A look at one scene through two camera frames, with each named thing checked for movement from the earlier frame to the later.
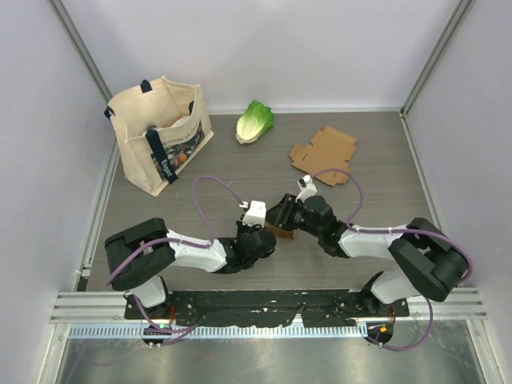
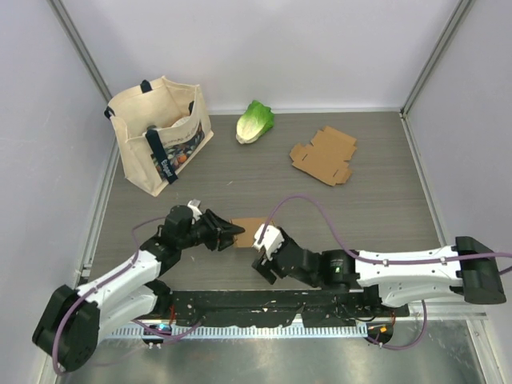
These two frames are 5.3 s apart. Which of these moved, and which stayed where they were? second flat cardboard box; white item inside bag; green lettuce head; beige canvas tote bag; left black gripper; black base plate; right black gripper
Moved: left black gripper; right black gripper
Stayed: black base plate; second flat cardboard box; beige canvas tote bag; white item inside bag; green lettuce head
